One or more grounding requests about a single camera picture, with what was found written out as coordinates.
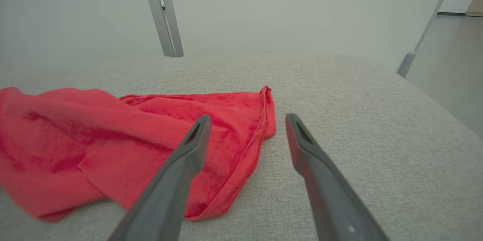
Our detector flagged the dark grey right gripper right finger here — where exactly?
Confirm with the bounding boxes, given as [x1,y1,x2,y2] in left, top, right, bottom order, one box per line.
[285,113,389,241]

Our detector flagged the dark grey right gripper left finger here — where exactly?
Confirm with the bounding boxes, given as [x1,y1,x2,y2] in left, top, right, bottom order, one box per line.
[108,114,212,241]

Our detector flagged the red white sports jersey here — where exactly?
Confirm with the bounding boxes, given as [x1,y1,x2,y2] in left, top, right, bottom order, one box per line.
[0,86,277,223]

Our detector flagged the grey slanted partition post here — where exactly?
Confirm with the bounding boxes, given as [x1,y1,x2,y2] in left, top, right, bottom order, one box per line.
[397,0,461,79]

